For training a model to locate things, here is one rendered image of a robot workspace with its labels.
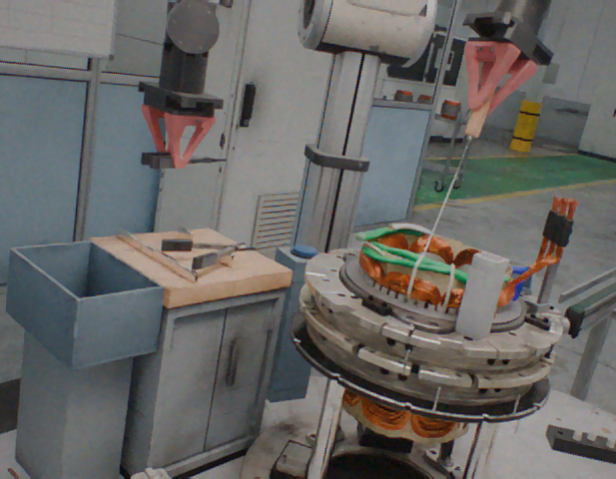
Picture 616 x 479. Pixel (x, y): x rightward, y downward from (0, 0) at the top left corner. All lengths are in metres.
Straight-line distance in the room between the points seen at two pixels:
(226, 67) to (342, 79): 1.81
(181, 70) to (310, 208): 0.49
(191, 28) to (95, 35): 2.29
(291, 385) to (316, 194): 0.35
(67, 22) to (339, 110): 1.91
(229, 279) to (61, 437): 0.26
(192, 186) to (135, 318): 2.40
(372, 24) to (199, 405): 0.69
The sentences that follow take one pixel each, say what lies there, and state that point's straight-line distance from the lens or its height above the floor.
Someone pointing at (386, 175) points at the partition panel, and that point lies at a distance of 5.09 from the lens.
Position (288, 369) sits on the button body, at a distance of 1.15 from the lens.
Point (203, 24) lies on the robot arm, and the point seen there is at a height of 1.36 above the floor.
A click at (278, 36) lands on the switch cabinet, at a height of 1.36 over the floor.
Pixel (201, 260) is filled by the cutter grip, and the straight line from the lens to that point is 0.83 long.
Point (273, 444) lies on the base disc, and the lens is 1.03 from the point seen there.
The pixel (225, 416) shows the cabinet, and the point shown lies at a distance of 0.98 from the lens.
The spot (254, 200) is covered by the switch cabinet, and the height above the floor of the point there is 0.61.
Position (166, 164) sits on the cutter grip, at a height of 1.18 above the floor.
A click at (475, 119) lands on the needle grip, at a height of 1.31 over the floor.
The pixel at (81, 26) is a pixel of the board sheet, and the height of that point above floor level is 1.25.
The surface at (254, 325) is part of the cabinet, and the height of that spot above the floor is 0.99.
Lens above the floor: 1.37
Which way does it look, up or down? 16 degrees down
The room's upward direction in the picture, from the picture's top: 11 degrees clockwise
